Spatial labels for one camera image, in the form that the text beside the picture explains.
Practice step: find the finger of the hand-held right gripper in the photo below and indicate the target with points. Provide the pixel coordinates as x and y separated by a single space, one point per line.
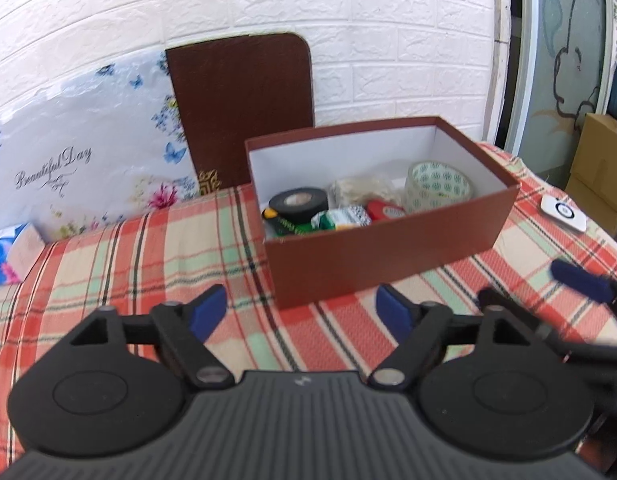
493 296
578 280

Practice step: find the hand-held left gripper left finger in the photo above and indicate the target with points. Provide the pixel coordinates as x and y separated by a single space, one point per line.
208 310

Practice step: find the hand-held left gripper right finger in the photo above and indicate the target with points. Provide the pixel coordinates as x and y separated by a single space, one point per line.
392 310

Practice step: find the brown cardboard box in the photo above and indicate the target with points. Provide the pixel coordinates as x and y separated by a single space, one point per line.
388 260

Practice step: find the red tape roll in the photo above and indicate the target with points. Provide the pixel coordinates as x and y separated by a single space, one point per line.
383 211

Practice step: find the white round-marked device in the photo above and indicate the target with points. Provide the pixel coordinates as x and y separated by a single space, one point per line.
563 212

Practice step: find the plaid cloth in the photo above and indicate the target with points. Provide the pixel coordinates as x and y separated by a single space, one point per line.
138 260

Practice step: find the green printed packet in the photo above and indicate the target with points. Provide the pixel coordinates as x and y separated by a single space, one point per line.
333 220

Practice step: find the green yellow tool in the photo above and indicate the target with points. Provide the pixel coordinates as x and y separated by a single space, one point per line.
288 229

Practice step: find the clear green-printed tape roll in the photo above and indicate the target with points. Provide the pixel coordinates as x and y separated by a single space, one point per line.
419 196

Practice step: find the tan cardboard carton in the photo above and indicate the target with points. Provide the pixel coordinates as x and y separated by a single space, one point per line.
598 160

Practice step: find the clear bag of beige pieces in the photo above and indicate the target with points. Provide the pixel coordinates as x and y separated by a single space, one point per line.
358 190

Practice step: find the black tape roll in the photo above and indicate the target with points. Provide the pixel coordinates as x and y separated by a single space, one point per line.
318 203

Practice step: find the pink small box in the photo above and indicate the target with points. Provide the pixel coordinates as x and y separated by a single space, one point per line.
28 250

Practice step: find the brown box lid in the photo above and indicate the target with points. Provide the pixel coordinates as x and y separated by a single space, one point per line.
238 110

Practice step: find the blue printed bag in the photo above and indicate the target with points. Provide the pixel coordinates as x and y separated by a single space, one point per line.
1 260

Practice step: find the cartoon painted panel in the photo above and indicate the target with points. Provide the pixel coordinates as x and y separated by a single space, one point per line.
563 60

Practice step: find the white door frame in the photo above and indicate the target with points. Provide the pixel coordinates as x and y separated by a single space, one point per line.
503 35

